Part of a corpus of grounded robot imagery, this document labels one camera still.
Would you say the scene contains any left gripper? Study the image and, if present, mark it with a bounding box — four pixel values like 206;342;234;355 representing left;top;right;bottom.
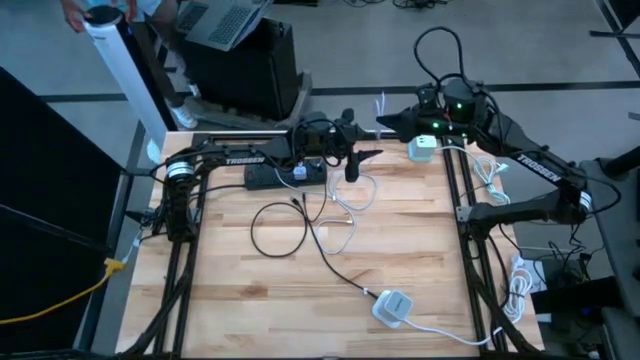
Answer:
329;107;384;183

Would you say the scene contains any dark grey side cabinet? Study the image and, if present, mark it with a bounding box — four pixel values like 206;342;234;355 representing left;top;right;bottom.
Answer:
579;147;640;360

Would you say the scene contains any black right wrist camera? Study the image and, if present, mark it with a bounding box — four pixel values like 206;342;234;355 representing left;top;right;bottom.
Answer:
442;77;486;126

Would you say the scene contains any grey power adapter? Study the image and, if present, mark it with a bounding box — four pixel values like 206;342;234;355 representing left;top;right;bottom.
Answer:
371;288;416;330

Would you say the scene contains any long white USB cable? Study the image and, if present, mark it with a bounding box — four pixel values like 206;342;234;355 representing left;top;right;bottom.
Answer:
272;162;380;256

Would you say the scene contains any black power strip cord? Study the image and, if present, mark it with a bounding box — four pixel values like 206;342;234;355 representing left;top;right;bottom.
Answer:
202;183;247;196

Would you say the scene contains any white tower strip cord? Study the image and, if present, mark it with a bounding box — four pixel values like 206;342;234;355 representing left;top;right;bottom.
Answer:
402;254;535;348

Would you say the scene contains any black cable with white tie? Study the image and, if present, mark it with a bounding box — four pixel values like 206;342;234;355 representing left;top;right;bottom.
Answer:
249;193;384;301

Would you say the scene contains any black power strip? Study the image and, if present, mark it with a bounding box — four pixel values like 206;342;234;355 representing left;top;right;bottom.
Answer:
243;157;329;192

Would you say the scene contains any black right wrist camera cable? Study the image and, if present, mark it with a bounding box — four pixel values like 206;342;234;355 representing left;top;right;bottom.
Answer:
412;25;501;131

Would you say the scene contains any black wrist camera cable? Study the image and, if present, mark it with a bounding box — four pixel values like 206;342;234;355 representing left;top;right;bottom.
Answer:
289;117;352;169
412;25;501;131

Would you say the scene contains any black partition panel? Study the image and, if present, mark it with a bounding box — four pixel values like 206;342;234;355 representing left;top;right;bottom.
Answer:
0;64;126;354

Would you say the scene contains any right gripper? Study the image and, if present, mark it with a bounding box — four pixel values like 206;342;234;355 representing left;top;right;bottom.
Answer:
375;106;507;147

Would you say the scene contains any pale cube outlet cord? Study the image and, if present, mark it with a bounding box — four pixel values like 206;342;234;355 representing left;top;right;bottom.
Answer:
437;144;512;205

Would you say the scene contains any black left wrist camera cable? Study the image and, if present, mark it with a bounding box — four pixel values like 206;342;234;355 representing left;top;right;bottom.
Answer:
289;117;352;169

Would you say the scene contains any black box cart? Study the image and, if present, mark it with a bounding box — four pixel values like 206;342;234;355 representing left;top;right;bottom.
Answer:
182;17;314;131

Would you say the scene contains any pale cube power outlet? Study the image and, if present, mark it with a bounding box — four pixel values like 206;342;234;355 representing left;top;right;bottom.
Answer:
407;133;439;163

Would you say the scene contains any white labelled box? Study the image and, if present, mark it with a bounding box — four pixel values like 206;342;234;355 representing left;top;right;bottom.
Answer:
528;259;549;296

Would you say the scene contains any black cable with blue plug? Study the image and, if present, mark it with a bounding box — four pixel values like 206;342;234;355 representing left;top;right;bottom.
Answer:
299;158;329;224

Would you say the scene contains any white tower fan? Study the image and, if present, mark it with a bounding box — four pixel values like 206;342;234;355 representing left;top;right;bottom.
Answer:
81;4;169;151

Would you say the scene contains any grey laptop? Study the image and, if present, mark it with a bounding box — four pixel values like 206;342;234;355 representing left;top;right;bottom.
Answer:
177;0;274;53

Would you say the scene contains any yellow extension cord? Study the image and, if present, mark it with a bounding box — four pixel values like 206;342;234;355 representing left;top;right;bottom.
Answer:
0;257;126;326

